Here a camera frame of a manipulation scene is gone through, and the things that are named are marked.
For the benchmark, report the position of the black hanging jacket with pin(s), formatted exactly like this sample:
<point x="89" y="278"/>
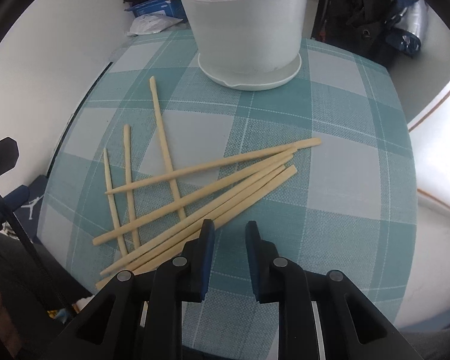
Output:
<point x="357" y="26"/>

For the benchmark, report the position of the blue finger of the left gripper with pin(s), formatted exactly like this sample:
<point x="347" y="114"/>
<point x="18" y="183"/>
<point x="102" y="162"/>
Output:
<point x="9" y="204"/>
<point x="9" y="154"/>

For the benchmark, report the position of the white utensil holder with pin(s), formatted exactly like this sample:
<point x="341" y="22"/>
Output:
<point x="250" y="45"/>

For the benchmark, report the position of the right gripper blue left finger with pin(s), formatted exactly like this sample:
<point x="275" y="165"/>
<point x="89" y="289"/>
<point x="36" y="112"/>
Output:
<point x="183" y="278"/>

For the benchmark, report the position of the silver folded umbrella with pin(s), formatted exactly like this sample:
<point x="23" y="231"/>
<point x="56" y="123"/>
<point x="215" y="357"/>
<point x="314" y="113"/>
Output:
<point x="406" y="25"/>

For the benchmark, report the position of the blue cardboard box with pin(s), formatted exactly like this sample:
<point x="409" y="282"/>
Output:
<point x="171" y="8"/>

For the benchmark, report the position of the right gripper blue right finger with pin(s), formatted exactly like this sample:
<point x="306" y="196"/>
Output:
<point x="276" y="279"/>

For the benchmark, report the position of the white plastic parcel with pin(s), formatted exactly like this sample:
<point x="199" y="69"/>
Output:
<point x="151" y="24"/>

